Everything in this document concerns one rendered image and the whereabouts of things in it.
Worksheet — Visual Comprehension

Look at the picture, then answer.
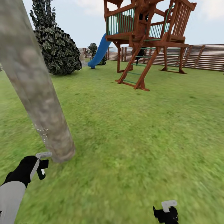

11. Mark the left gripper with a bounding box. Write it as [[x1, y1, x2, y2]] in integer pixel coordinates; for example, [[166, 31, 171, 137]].
[[37, 160, 49, 171]]

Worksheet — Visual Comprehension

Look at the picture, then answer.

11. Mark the pesticide atomizer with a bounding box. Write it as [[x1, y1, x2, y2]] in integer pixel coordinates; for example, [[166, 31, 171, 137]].
[[37, 169, 46, 180]]

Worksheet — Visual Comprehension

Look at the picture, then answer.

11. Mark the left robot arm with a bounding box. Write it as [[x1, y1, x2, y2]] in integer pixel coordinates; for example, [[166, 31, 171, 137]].
[[0, 151, 52, 224]]

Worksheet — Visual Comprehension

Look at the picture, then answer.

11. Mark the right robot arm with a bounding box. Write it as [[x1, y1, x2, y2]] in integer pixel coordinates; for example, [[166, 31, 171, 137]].
[[153, 200, 179, 224]]

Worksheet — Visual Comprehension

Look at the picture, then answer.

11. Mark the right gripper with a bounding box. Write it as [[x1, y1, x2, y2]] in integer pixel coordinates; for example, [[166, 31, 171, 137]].
[[153, 207, 178, 224]]

